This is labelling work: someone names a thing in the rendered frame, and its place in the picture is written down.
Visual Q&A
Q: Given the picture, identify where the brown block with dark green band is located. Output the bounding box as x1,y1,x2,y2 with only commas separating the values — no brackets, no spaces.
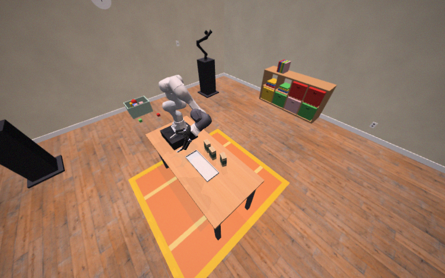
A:
203,139,211,153
209,146,217,160
220,152,227,167

